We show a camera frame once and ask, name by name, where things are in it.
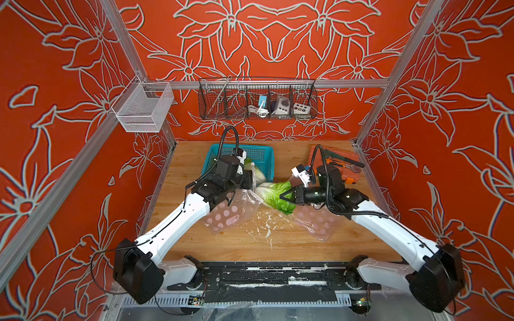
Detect white socket cube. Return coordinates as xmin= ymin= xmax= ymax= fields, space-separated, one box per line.
xmin=293 ymin=103 xmax=311 ymax=119

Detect orange tool case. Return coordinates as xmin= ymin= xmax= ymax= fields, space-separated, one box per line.
xmin=306 ymin=145 xmax=362 ymax=185

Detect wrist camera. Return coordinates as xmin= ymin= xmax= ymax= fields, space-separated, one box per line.
xmin=289 ymin=165 xmax=313 ymax=187
xmin=235 ymin=148 xmax=247 ymax=175

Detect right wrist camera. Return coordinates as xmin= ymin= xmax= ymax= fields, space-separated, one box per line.
xmin=289 ymin=165 xmax=313 ymax=187

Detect teal plastic basket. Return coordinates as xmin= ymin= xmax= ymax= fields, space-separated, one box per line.
xmin=202 ymin=143 xmax=275 ymax=182

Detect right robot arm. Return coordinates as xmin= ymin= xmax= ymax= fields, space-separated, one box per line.
xmin=280 ymin=165 xmax=465 ymax=313

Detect clear zipper bag pink dots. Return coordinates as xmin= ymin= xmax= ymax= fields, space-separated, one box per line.
xmin=200 ymin=189 xmax=263 ymax=234

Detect clear mesh wall bin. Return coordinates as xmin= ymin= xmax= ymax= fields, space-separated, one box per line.
xmin=112 ymin=82 xmax=175 ymax=133

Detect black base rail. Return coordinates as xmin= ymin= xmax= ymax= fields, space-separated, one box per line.
xmin=166 ymin=262 xmax=381 ymax=306

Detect black wire wall basket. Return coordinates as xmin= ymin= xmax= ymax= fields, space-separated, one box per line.
xmin=198 ymin=76 xmax=319 ymax=120

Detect white cable with blue box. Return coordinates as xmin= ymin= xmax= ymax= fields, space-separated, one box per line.
xmin=247 ymin=94 xmax=270 ymax=119

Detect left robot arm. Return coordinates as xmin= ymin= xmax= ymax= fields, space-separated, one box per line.
xmin=113 ymin=148 xmax=248 ymax=304

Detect chinese cabbage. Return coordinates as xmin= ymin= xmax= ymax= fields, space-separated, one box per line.
xmin=244 ymin=159 xmax=267 ymax=190
xmin=254 ymin=181 xmax=296 ymax=215

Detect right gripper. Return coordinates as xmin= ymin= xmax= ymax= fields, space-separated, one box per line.
xmin=279 ymin=185 xmax=333 ymax=207

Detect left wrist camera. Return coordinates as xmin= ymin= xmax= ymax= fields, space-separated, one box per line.
xmin=235 ymin=148 xmax=247 ymax=175

